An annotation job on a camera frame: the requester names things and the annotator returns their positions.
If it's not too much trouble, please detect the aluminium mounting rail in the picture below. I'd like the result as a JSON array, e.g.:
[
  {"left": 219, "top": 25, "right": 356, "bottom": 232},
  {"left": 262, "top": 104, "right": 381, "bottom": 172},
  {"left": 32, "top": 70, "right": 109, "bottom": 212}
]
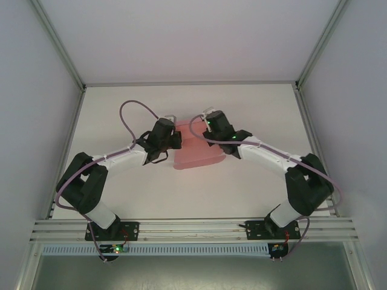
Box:
[{"left": 28, "top": 217, "right": 360, "bottom": 244}]

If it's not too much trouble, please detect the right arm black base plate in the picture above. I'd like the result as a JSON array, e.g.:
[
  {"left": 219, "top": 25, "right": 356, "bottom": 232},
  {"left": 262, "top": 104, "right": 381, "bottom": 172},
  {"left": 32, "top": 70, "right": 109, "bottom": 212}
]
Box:
[{"left": 238, "top": 220, "right": 302, "bottom": 242}]

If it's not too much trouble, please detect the aluminium frame post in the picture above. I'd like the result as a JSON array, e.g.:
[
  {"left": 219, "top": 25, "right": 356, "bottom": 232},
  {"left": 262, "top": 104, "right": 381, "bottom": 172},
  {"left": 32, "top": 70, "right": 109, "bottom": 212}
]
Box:
[
  {"left": 294, "top": 0, "right": 349, "bottom": 91},
  {"left": 30, "top": 0, "right": 88, "bottom": 91}
]

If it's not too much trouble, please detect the aluminium back strip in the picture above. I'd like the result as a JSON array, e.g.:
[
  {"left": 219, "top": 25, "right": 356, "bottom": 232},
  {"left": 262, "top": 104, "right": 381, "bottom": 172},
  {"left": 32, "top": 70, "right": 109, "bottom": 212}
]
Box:
[{"left": 84, "top": 80, "right": 299, "bottom": 88}]

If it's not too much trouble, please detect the aluminium frame leg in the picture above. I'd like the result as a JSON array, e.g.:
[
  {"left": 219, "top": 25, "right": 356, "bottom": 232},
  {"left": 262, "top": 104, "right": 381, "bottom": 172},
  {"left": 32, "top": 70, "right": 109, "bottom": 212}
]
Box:
[
  {"left": 15, "top": 243, "right": 43, "bottom": 290},
  {"left": 344, "top": 241, "right": 377, "bottom": 290}
]

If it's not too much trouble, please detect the white slotted cable duct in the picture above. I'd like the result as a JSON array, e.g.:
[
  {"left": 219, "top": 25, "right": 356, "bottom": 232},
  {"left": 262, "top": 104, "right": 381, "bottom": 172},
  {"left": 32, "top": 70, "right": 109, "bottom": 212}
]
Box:
[{"left": 41, "top": 243, "right": 270, "bottom": 257}]

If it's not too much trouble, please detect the pink paper box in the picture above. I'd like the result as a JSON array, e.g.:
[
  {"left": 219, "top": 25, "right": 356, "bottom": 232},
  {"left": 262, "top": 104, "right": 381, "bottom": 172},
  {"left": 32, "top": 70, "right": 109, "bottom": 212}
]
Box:
[{"left": 173, "top": 120, "right": 225, "bottom": 170}]

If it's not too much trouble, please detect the aluminium side rail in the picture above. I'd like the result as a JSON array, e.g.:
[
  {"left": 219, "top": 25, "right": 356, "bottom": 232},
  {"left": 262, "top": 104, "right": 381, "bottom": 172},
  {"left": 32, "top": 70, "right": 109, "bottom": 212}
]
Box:
[
  {"left": 45, "top": 86, "right": 88, "bottom": 221},
  {"left": 293, "top": 84, "right": 342, "bottom": 218}
]

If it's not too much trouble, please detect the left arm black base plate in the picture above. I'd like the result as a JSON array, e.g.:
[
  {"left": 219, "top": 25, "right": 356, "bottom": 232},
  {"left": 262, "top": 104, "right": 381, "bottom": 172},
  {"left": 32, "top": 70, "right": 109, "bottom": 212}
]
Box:
[{"left": 84, "top": 221, "right": 140, "bottom": 242}]

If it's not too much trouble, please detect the black cable loop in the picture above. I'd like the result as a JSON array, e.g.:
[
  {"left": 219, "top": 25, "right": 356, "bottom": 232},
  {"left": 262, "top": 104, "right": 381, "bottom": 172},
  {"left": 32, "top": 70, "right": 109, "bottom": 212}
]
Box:
[{"left": 149, "top": 150, "right": 169, "bottom": 166}]

